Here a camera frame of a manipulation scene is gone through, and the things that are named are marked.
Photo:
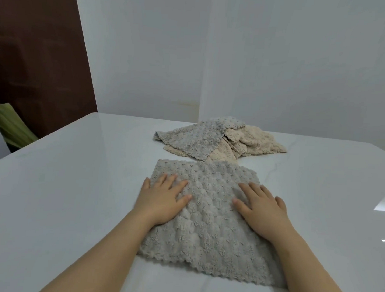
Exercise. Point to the person's left hand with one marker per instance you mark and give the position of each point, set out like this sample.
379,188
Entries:
159,203

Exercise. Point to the grey fluffy towel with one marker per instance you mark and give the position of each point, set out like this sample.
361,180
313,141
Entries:
196,138
211,221

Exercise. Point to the green folded umbrella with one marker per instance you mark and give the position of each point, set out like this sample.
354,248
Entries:
11,127

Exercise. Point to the person's left forearm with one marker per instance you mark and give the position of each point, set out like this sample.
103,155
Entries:
104,261

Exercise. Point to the dark brown wooden door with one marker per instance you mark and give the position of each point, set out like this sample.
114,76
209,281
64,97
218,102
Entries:
34,54

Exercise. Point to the person's right forearm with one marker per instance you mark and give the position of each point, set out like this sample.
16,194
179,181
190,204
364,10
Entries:
311,273

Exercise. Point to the person's right hand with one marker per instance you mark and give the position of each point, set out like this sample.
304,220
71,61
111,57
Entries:
267,214

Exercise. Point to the white marble table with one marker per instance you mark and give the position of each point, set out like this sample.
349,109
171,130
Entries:
67,177

